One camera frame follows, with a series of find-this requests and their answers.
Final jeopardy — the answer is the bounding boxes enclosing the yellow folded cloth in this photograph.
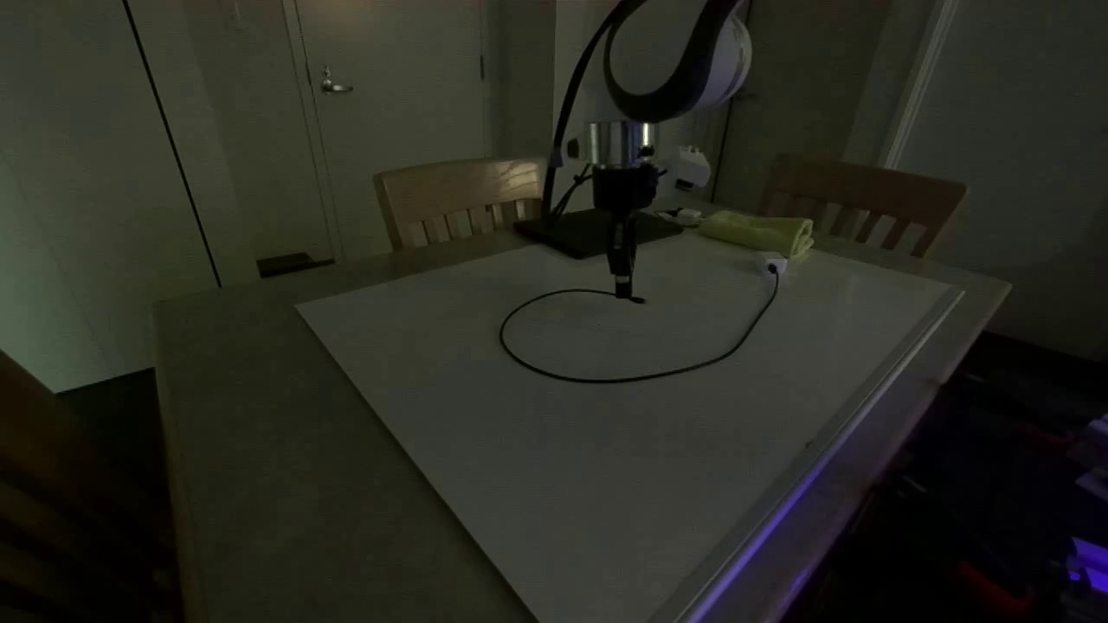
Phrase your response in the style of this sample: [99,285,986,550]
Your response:
[701,210,815,261]

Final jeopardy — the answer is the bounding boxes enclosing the black laptop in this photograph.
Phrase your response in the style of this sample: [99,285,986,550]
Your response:
[517,210,678,261]

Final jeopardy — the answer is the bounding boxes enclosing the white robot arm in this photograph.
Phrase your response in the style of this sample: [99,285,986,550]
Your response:
[540,0,755,300]

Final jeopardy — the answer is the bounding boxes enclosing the small items behind cloth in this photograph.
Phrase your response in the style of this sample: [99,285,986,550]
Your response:
[660,146,712,221]

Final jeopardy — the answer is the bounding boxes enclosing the white charger power brick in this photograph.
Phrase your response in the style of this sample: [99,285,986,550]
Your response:
[758,255,791,277]

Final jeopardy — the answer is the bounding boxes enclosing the wooden chair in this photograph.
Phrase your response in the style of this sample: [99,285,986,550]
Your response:
[375,160,543,252]
[761,152,965,261]

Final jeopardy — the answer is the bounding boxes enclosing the white table mat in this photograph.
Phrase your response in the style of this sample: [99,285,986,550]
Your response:
[301,236,960,623]

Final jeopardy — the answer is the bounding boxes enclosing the left wooden chair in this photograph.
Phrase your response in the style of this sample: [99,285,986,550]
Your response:
[761,152,965,261]

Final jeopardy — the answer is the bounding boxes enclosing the grey door with handle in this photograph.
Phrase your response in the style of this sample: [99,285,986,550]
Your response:
[291,0,490,261]

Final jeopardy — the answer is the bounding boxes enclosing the black charger cable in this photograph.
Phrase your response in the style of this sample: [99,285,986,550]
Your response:
[494,266,787,388]

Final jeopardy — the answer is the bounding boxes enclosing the right wooden chair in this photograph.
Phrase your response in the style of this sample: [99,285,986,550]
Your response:
[375,160,543,252]

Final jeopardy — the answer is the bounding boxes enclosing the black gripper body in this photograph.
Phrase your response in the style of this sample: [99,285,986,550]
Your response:
[592,164,658,285]

